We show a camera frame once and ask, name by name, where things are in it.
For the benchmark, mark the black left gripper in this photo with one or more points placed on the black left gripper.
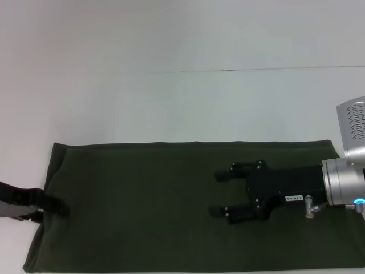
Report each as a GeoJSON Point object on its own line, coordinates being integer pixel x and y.
{"type": "Point", "coordinates": [15, 194]}

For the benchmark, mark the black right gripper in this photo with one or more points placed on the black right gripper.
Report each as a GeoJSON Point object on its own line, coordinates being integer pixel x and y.
{"type": "Point", "coordinates": [279, 184]}

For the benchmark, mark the dark green FREE t-shirt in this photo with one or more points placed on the dark green FREE t-shirt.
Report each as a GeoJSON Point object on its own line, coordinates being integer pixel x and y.
{"type": "Point", "coordinates": [142, 217]}

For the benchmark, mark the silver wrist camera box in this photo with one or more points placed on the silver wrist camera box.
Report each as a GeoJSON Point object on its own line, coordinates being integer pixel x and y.
{"type": "Point", "coordinates": [355, 131]}

